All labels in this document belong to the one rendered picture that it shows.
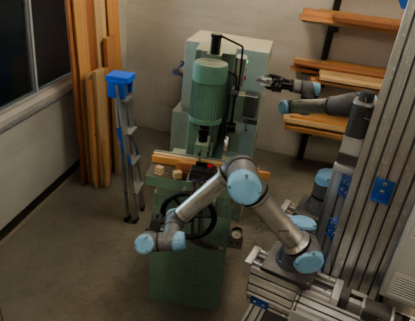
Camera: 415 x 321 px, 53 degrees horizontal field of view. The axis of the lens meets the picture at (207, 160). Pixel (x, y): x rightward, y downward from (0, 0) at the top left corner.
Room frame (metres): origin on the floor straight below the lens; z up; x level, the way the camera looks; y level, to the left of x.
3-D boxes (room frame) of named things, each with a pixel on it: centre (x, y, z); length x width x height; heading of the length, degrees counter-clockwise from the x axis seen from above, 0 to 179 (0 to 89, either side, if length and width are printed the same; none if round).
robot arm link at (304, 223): (1.44, -0.43, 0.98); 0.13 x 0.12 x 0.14; 2
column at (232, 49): (2.34, 0.02, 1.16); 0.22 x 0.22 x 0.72; 86
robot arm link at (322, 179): (1.90, -0.64, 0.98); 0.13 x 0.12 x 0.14; 123
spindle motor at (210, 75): (2.04, 0.04, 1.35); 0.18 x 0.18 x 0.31
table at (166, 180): (1.94, 0.01, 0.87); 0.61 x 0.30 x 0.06; 86
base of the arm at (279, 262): (1.45, -0.43, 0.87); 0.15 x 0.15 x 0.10
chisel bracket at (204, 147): (2.06, 0.03, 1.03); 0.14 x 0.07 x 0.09; 176
